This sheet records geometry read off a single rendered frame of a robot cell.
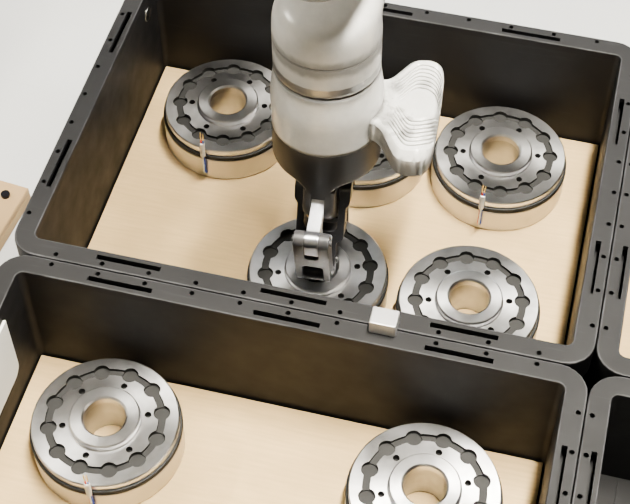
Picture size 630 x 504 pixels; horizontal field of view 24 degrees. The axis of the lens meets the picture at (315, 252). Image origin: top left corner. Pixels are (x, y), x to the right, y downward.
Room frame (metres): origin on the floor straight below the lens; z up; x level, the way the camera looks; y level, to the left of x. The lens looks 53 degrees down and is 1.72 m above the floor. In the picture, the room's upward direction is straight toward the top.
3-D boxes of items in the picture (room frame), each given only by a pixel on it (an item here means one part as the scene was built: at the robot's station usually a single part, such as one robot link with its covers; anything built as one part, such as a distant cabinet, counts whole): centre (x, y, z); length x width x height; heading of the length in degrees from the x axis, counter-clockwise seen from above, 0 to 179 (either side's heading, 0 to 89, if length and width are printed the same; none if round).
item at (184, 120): (0.80, 0.07, 0.86); 0.10 x 0.10 x 0.01
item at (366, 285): (0.63, 0.00, 0.86); 0.10 x 0.10 x 0.01
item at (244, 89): (0.80, 0.07, 0.86); 0.05 x 0.05 x 0.01
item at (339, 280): (0.63, 0.00, 0.86); 0.05 x 0.05 x 0.01
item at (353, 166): (0.66, -0.01, 0.96); 0.08 x 0.08 x 0.09
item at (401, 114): (0.66, -0.03, 1.03); 0.11 x 0.09 x 0.06; 80
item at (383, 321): (0.53, -0.04, 0.94); 0.02 x 0.01 x 0.01; 76
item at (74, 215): (0.70, -0.02, 0.87); 0.40 x 0.30 x 0.11; 76
